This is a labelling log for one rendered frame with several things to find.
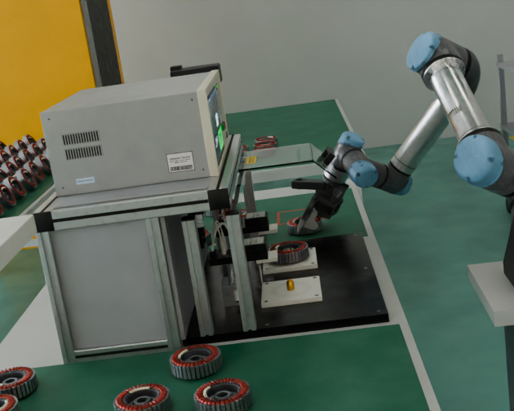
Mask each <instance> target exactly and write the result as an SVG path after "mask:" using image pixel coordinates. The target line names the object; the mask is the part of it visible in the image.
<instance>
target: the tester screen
mask: <svg viewBox="0 0 514 411"><path fill-rule="evenodd" d="M208 104H209V110H210V120H211V125H212V130H213V136H214V141H215V137H216V135H217V139H218V147H217V149H216V144H215V151H216V153H217V151H218V148H219V146H220V144H219V134H218V131H219V128H220V126H221V125H220V121H219V125H218V127H217V123H216V117H215V115H216V113H217V111H218V104H217V98H216V93H215V89H214V90H213V92H212V94H211V96H210V98H209V99H208ZM223 148H224V146H223V147H222V150H221V149H220V154H219V158H218V161H217V162H218V163H219V159H220V156H221V153H222V151H223Z"/></svg>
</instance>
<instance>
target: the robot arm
mask: <svg viewBox="0 0 514 411"><path fill-rule="evenodd" d="M406 62H407V66H408V68H409V69H411V70H412V71H413V72H416V73H418V74H419V75H420V76H421V78H422V79H423V83H424V85H425V86H426V87H427V88H428V89H429V90H431V91H434V92H435V94H436V98H435V99H434V100H433V101H432V103H431V105H430V106H429V107H428V109H427V111H426V112H425V113H424V115H423V116H422V117H421V118H420V120H419V122H418V123H417V124H416V126H415V127H414V129H413V130H412V131H411V132H410V134H409V135H408V137H407V138H406V140H405V141H404V143H403V144H402V145H401V146H400V148H399V149H398V150H397V152H396V154H395V155H394V156H393V158H392V160H391V161H390V162H389V163H388V165H384V164H382V163H379V162H377V161H373V160H371V159H369V158H368V157H366V155H365V154H364V153H363V152H362V149H363V145H364V143H365V140H364V139H363V138H362V137H361V136H360V135H358V134H356V133H354V132H351V131H345V132H344V133H342V134H341V136H340V138H339V141H337V144H336V146H335V150H334V153H335V158H334V160H333V161H332V162H333V165H334V168H335V173H336V176H337V179H335V178H334V177H333V176H331V175H330V174H328V173H327V172H326V171H324V174H323V176H322V179H301V178H297V179H295V180H293V181H292V182H291V187H292V188H293V189H309V190H316V191H315V193H314V195H313V196H312V199H311V201H310V202H309V204H308V206H307V208H306V210H305V211H304V214H303V216H302V218H301V220H300V221H299V225H298V227H297V232H296V234H297V235H299V234H300V232H301V230H302V228H307V229H310V230H313V231H316V230H317V229H318V225H317V222H316V221H315V219H316V217H317V216H320V217H322V218H325V219H330V218H331V217H332V216H333V215H335V214H337V213H338V211H339V208H340V206H341V204H342V203H343V195H344V193H345V192H346V190H347V189H348V187H349V185H348V184H346V183H345V182H346V181H347V179H348V176H349V177H350V179H351V180H352V181H353V182H354V183H355V184H356V185H357V186H358V187H359V188H368V187H370V186H371V187H374V188H378V189H381V190H383V191H385V192H388V193H390V194H394V195H398V196H404V195H405V194H406V193H408V192H409V190H410V189H411V185H412V183H413V179H412V177H411V174H412V173H413V172H414V170H415V169H416V167H417V166H418V165H419V163H420V162H421V161H422V160H423V158H424V157H425V156H426V154H427V153H428V151H429V150H430V148H431V147H432V146H433V144H434V143H435V142H436V141H437V139H438V138H439V136H440V135H441V133H442V132H443V131H444V129H445V128H446V127H447V126H448V125H449V124H450V125H451V128H452V130H453V132H454V134H455V136H456V138H457V140H458V144H457V148H456V150H455V153H454V155H455V156H456V158H455V159H454V168H455V171H456V173H457V174H458V176H459V177H460V178H461V179H462V180H464V181H466V182H467V183H469V184H471V185H472V186H475V187H478V188H483V189H485V190H487V191H490V192H493V193H496V194H498V195H500V196H502V197H506V198H507V200H508V204H509V207H510V210H511V213H512V219H511V226H512V220H513V217H514V148H509V147H508V146H507V144H506V142H505V140H504V138H503V137H502V135H501V133H500V132H499V130H497V129H496V128H493V127H490V125H489V123H488V122H487V120H486V118H485V116H484V114H483V112H482V111H481V108H480V106H479V104H478V103H477V101H476V98H475V97H474V94H475V92H476V89H477V87H478V84H479V81H480V76H481V68H480V64H479V61H478V59H477V57H476V56H475V54H474V53H473V52H472V51H470V50H468V49H467V48H465V47H463V46H460V45H459V44H457V43H455V42H452V41H451V40H449V39H447V38H444V37H442V36H441V35H440V34H439V33H434V32H426V33H423V34H421V35H420V36H419V37H418V38H417V39H416V40H415V41H414V43H413V44H412V46H411V47H410V50H409V52H408V55H407V60H406ZM510 231H511V227H510Z"/></svg>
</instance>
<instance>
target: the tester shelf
mask: <svg viewBox="0 0 514 411"><path fill-rule="evenodd" d="M228 137H229V143H228V148H227V151H226V154H225V157H224V162H223V165H222V167H221V171H220V173H219V176H213V177H204V178H198V179H186V180H180V181H173V182H167V183H155V184H149V185H143V186H136V187H129V188H118V189H112V190H105V191H99V192H87V193H81V194H74V195H68V196H62V197H58V196H56V192H54V193H53V194H52V195H51V196H50V197H49V198H48V199H47V200H45V201H44V202H43V203H42V204H41V205H40V206H39V207H38V208H37V209H36V210H35V211H34V212H33V213H32V214H33V216H34V220H35V224H36V228H37V233H40V232H52V231H57V230H64V229H70V228H82V227H89V226H95V225H101V224H108V223H120V222H126V221H133V220H139V219H151V218H157V217H164V216H171V215H177V214H189V213H196V212H202V211H208V210H222V209H228V208H231V207H230V206H231V202H232V199H233V191H234V187H235V183H236V179H237V172H238V167H239V163H240V159H241V152H242V149H243V147H242V141H241V134H234V135H228Z"/></svg>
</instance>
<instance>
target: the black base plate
mask: <svg viewBox="0 0 514 411"><path fill-rule="evenodd" d="M300 241H303V242H306V243H307V244H308V248H312V247H315V249H316V255H317V266H318V268H313V269H306V270H299V271H292V272H280V273H273V274H267V275H264V274H263V265H264V263H261V264H260V265H261V271H262V276H263V282H270V281H283V280H288V279H296V278H303V277H310V276H319V278H320V284H321V295H322V301H318V302H311V303H299V304H292V305H285V306H278V307H266V308H262V307H261V297H262V290H261V289H259V287H260V280H259V269H258V264H257V263H256V261H250V262H248V271H249V277H250V287H251V292H252V298H253V304H254V309H255V319H256V324H257V327H256V330H252V331H251V329H248V331H245V332H244V331H243V326H242V321H241V311H240V305H239V306H232V307H224V300H223V295H222V289H221V286H222V281H223V277H226V276H228V270H227V265H226V264H224V265H217V266H210V264H209V258H210V254H209V252H208V254H207V257H206V263H205V267H204V270H205V275H206V284H207V289H208V294H209V300H210V309H211V314H212V319H213V324H214V329H215V332H214V335H211V336H209V334H207V335H206V336H205V337H201V334H200V329H199V324H198V319H197V310H196V305H194V309H193V314H192V318H191V321H190V325H189V328H188V334H187V337H186V339H187V344H188V346H192V345H196V344H199V345H200V344H208V343H221V342H228V341H235V340H242V339H249V338H262V337H269V336H276V335H283V334H296V333H302V332H310V331H317V330H323V329H337V328H343V327H350V326H358V325H370V324H378V323H384V322H389V316H388V310H387V308H386V305H385V302H384V300H383V295H382V292H381V289H380V287H379V283H378V280H377V277H376V275H375V272H374V268H373V265H372V262H371V260H370V256H369V253H368V250H367V248H366V243H365V241H364V238H363V236H362V233H361V232H358V233H351V234H344V235H338V236H325V237H319V238H313V239H306V240H300Z"/></svg>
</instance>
